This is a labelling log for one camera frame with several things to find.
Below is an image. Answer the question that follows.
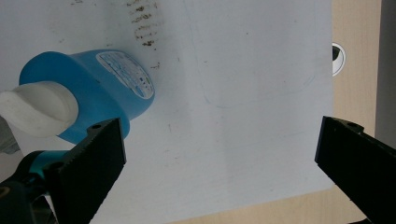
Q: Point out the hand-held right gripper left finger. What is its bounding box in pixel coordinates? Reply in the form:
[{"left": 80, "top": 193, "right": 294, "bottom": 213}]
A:
[{"left": 44, "top": 117, "right": 127, "bottom": 224}]

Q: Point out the grey upright panel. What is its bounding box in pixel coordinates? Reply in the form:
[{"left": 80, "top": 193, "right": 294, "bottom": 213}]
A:
[{"left": 374, "top": 0, "right": 396, "bottom": 148}]

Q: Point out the round cable grommet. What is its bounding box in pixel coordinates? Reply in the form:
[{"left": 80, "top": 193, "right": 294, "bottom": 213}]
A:
[{"left": 332, "top": 42, "right": 347, "bottom": 77}]

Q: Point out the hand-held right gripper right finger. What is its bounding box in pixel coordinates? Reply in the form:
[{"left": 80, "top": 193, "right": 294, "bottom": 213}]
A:
[{"left": 314, "top": 115, "right": 396, "bottom": 224}]

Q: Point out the blue bottle with white cap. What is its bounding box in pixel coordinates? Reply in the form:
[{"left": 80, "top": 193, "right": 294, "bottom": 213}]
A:
[{"left": 0, "top": 49, "right": 156, "bottom": 145}]

